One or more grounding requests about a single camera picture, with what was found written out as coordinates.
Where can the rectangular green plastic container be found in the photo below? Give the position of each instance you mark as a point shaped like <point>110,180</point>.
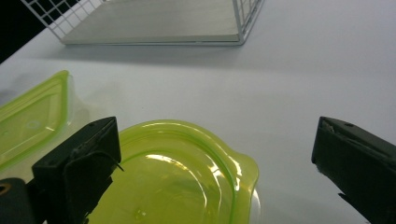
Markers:
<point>31,118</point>

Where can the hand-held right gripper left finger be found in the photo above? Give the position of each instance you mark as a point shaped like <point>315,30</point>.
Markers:
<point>77,161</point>

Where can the round green plastic container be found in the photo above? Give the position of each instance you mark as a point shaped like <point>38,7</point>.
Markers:
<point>174,186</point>

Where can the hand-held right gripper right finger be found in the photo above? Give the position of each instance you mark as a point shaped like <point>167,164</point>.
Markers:
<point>358,161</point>

